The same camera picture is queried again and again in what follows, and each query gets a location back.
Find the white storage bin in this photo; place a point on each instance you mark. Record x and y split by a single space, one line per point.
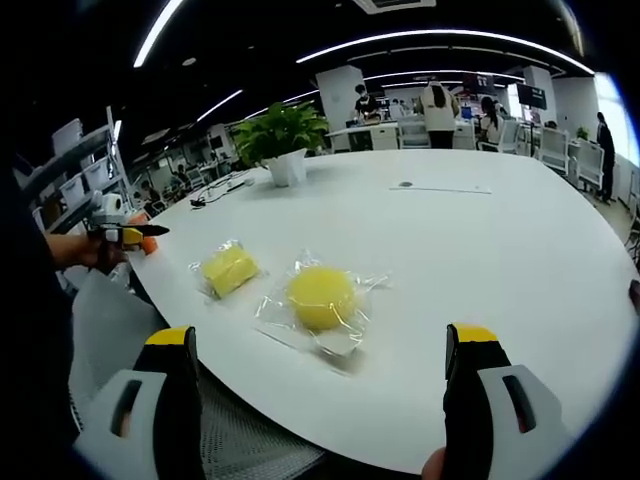
97 171
66 136

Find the person's right hand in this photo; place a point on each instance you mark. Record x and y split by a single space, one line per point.
436 465

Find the ceiling light strip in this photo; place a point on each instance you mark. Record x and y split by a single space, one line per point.
220 106
156 31
440 41

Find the round yellow sponge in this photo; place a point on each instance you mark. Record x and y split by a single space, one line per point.
320 297

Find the white office chair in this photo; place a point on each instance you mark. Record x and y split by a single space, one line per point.
552 150
590 162

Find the person's left hand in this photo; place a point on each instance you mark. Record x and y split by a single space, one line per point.
80 250

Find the metal storage shelf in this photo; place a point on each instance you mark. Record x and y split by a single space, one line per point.
80 165

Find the orange object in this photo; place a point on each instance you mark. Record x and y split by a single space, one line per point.
149 245

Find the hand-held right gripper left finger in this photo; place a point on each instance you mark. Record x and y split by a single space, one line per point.
175 400

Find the white mesh chair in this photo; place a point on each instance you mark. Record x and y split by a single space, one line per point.
225 435

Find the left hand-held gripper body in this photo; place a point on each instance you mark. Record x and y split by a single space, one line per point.
107 207

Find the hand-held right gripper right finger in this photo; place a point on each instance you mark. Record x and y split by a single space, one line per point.
475 400

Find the green potted plant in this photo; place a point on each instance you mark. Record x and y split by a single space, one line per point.
281 137

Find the rectangular yellow sponge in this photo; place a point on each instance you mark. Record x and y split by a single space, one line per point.
230 267

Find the wall screen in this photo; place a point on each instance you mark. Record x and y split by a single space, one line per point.
531 95

